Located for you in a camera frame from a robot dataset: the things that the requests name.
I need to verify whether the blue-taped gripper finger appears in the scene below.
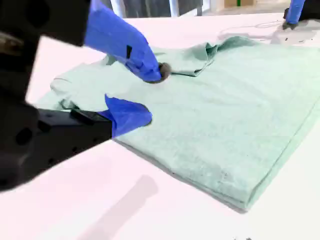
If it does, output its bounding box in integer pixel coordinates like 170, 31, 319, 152
282, 0, 307, 31
37, 93, 153, 166
39, 0, 173, 84

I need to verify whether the pale green T-shirt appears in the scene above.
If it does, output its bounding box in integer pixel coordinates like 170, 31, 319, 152
34, 35, 320, 211

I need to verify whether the brown cardboard box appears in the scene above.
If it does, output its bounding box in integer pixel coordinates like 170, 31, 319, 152
224, 0, 259, 8

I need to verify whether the thin white cable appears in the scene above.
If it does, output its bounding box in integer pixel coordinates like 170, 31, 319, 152
219, 19, 286, 39

